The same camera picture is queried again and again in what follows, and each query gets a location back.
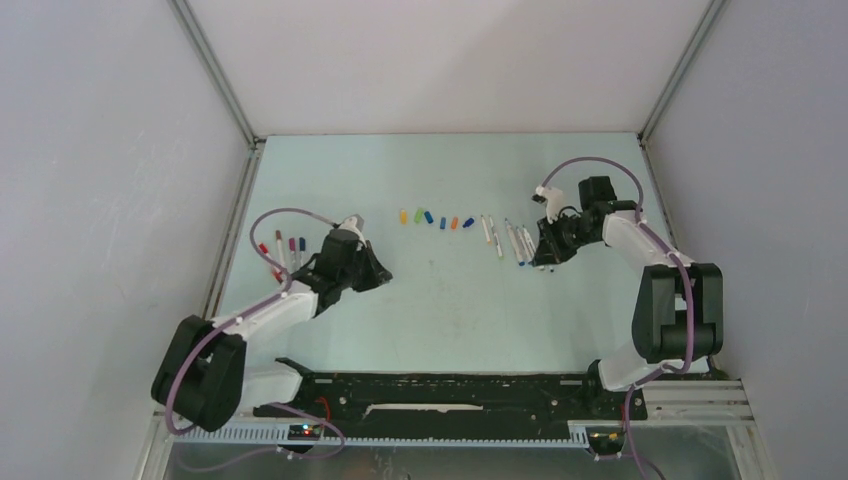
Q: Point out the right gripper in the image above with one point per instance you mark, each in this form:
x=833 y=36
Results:
x=550 y=251

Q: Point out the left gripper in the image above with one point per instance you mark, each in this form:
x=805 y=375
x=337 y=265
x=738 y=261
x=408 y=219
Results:
x=377 y=275

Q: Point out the orange cap marker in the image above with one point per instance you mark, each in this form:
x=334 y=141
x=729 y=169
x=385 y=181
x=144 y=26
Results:
x=529 y=241

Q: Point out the large blue marker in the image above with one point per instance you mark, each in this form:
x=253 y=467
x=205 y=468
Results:
x=515 y=244

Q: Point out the light green pen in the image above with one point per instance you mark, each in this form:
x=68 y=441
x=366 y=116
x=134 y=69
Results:
x=495 y=238

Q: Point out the yellow pen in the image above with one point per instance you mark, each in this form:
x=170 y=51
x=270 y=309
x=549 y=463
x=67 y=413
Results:
x=486 y=229

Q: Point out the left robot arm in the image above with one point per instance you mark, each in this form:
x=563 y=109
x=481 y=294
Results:
x=205 y=377

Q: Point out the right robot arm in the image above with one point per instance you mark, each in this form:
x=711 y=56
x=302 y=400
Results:
x=678 y=317

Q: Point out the purple pen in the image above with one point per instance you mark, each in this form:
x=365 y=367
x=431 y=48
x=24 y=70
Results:
x=293 y=253

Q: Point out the maroon pen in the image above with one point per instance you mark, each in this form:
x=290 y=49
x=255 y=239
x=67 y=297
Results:
x=280 y=247

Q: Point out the red pen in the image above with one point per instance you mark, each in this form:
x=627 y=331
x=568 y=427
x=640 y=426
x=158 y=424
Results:
x=269 y=259

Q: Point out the left controller board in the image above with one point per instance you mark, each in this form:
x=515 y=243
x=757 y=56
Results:
x=303 y=432

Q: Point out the controller board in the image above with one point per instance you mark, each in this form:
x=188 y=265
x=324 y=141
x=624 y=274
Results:
x=605 y=439
x=303 y=432

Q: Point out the right controller board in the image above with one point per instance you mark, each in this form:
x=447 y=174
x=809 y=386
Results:
x=605 y=439

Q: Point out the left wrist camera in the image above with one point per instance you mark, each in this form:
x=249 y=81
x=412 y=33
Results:
x=354 y=224

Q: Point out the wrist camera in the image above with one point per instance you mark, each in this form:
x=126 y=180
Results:
x=553 y=199
x=354 y=224

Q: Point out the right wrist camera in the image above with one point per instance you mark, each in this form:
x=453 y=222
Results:
x=553 y=199

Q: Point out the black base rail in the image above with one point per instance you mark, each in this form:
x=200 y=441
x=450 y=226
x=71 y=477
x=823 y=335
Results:
x=458 y=406

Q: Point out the white cable duct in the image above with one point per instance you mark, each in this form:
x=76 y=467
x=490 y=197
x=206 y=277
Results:
x=283 y=434

